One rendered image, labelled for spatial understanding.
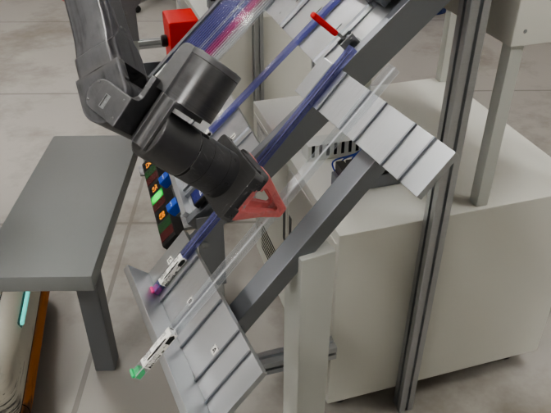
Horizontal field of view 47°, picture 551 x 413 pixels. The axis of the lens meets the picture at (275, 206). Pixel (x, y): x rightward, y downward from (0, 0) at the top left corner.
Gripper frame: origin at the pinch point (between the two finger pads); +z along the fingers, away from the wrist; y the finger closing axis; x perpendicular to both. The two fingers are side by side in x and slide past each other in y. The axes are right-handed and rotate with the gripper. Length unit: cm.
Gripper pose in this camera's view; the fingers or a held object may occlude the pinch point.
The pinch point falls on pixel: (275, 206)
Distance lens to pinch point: 76.5
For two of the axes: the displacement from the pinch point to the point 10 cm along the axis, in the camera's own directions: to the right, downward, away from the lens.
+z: 6.6, 4.0, 6.3
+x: -6.3, 7.6, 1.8
